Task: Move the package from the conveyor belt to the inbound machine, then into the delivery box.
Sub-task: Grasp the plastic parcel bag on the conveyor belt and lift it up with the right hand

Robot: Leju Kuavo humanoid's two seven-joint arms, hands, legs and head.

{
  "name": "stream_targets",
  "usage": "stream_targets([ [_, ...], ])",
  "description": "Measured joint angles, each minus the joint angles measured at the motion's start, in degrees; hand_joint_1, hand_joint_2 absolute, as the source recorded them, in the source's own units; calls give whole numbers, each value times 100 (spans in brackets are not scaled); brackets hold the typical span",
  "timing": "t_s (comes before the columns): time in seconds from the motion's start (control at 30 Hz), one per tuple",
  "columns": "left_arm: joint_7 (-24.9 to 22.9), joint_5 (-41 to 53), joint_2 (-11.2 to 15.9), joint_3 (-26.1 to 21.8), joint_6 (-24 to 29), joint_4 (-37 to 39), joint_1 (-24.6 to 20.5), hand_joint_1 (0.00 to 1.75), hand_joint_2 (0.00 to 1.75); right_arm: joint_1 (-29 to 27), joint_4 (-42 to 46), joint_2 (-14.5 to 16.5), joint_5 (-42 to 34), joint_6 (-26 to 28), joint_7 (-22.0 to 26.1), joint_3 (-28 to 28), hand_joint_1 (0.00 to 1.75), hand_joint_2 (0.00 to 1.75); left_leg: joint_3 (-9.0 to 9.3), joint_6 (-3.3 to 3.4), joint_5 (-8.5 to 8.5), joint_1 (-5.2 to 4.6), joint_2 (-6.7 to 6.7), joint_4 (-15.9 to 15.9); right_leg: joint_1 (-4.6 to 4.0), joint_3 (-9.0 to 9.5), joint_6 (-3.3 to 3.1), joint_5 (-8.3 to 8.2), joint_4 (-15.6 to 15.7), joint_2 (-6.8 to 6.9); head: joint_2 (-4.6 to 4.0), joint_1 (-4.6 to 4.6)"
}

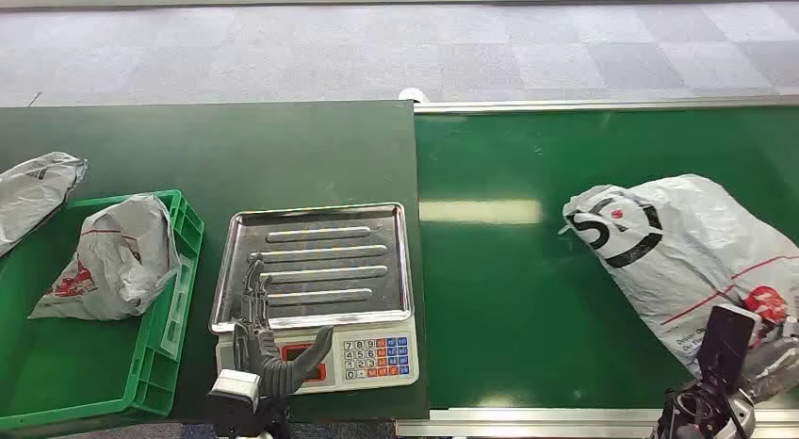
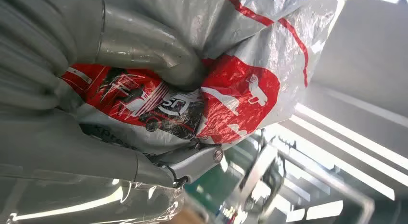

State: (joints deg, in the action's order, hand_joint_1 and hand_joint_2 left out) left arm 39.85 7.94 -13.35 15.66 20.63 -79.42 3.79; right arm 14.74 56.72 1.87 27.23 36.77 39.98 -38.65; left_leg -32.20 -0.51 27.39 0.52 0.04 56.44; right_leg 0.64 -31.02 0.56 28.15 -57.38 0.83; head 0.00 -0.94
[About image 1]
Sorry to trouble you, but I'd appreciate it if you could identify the small crumpled grey courier bag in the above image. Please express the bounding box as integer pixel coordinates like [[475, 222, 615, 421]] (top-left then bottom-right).
[[28, 194, 183, 322]]

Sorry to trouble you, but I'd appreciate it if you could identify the flat grey courier bag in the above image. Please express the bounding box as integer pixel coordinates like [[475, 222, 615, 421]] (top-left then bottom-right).
[[0, 151, 90, 258]]

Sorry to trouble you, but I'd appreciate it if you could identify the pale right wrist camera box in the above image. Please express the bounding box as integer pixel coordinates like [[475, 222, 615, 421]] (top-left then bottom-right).
[[696, 303, 761, 389]]

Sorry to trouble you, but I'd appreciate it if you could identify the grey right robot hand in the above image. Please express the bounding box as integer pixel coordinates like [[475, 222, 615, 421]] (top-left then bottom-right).
[[740, 335, 799, 405]]

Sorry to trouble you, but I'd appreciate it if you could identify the large grey logo courier bag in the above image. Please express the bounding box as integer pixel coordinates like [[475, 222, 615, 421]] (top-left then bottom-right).
[[561, 173, 799, 379]]

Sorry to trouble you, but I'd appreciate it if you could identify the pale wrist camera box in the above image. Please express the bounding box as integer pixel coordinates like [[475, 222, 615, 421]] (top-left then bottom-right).
[[696, 303, 761, 389], [210, 368, 262, 405]]

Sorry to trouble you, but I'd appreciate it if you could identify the green conveyor belt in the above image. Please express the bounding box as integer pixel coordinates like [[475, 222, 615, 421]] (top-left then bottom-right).
[[414, 105, 799, 411]]

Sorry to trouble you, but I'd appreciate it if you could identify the wide aluminium conveyor rail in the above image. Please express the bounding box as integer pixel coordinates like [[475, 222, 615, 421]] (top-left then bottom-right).
[[395, 407, 799, 439]]

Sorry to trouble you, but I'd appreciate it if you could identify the white electronic scale steel tray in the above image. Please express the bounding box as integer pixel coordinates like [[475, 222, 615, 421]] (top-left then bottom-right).
[[208, 202, 420, 398]]

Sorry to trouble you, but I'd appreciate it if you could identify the green plastic crate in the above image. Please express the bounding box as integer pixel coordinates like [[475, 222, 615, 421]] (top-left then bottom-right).
[[0, 188, 206, 432]]

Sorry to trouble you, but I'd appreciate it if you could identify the thin aluminium conveyor rail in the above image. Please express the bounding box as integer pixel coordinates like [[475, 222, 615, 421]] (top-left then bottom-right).
[[413, 95, 799, 115]]

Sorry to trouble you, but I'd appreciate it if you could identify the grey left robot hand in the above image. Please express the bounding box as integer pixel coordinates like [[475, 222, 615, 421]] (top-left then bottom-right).
[[232, 254, 335, 401]]

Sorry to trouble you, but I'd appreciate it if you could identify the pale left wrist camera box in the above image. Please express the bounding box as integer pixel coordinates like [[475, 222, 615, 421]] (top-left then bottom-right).
[[210, 368, 262, 405]]

